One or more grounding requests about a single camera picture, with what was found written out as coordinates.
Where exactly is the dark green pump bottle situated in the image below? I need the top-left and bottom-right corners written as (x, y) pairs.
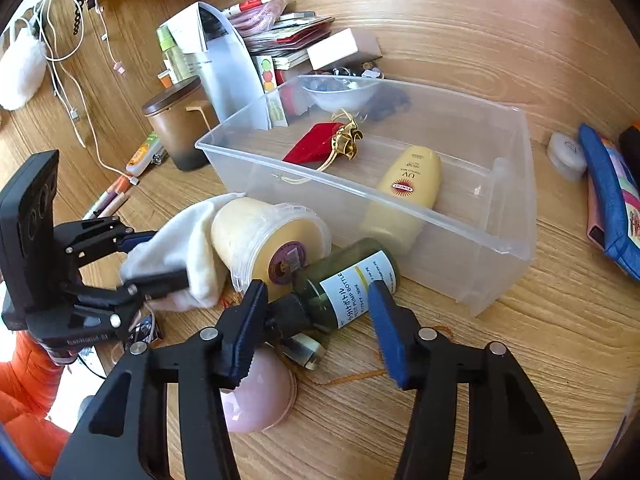
top-left (265, 237), bottom-right (400, 340)

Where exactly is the red velvet pouch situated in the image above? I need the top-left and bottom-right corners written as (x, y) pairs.
top-left (283, 110), bottom-right (363, 172)

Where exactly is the yellow sunscreen tube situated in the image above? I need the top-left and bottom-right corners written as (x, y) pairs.
top-left (360, 145), bottom-right (442, 256)

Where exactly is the orange marker pen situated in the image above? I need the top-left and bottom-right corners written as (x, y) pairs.
top-left (82, 176), bottom-right (131, 220)

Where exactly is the green orange glue tube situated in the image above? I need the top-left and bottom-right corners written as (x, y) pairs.
top-left (126, 131), bottom-right (163, 178)

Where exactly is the brown ceramic mug with lid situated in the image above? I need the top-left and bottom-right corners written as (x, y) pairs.
top-left (142, 76), bottom-right (219, 172)

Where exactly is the orange book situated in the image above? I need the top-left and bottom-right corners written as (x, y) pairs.
top-left (157, 70), bottom-right (172, 89)

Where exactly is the green spray bottle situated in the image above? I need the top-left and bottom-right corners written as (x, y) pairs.
top-left (156, 25), bottom-right (193, 82)

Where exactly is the white paper file holder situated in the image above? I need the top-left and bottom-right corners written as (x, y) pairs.
top-left (164, 1), bottom-right (271, 130)

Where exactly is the fruit pattern carton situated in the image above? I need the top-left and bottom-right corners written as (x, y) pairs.
top-left (253, 55), bottom-right (288, 127)

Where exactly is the clear plastic storage bin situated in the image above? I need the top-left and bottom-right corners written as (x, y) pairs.
top-left (198, 75), bottom-right (537, 315)

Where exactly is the blue pencil pouch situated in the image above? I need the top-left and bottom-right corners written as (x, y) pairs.
top-left (578, 124), bottom-right (639, 280)

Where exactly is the small white round tin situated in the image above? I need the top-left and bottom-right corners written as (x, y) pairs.
top-left (547, 132), bottom-right (587, 182)

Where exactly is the stack of small packets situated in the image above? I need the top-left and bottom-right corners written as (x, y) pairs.
top-left (221, 0), bottom-right (334, 70)

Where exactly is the white ceramic bowl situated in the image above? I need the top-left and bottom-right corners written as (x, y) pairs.
top-left (300, 75), bottom-right (381, 113)

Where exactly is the small white box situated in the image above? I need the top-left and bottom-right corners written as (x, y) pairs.
top-left (307, 28), bottom-right (382, 70)

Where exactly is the white charging cable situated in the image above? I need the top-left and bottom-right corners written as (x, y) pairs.
top-left (29, 0), bottom-right (141, 188)

